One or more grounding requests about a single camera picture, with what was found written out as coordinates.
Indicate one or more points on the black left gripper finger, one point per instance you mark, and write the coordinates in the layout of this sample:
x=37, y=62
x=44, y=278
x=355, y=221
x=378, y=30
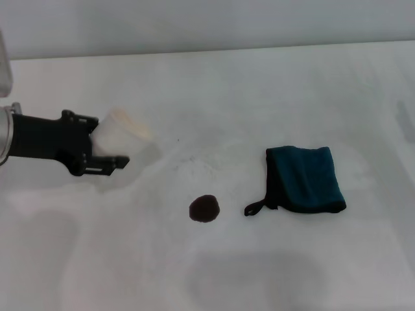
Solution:
x=78, y=117
x=103, y=163

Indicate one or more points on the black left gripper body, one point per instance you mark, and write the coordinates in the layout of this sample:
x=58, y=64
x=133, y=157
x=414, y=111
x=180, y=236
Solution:
x=48, y=139

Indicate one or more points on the white paper cup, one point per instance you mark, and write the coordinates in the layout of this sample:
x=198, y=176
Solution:
x=118, y=136

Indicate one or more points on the blue rag with black trim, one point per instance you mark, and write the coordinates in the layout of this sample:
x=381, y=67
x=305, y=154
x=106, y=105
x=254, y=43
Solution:
x=308, y=178

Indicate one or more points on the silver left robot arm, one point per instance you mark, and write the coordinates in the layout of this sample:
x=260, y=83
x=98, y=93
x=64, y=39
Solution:
x=4, y=136

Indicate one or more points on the black liquid stain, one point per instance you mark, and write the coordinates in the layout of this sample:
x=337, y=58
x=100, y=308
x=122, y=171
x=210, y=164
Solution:
x=204, y=209

